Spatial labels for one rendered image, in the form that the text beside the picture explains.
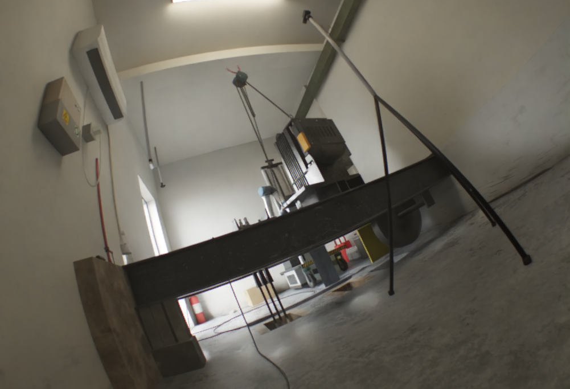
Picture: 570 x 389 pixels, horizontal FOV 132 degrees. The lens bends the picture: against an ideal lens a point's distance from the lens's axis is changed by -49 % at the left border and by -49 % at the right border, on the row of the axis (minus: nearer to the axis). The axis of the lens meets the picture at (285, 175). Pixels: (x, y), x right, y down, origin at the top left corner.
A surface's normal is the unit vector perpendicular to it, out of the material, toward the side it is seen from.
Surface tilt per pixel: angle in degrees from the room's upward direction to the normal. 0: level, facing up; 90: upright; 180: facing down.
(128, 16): 180
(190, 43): 180
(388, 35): 90
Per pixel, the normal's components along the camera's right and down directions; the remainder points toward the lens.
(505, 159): -0.89, 0.26
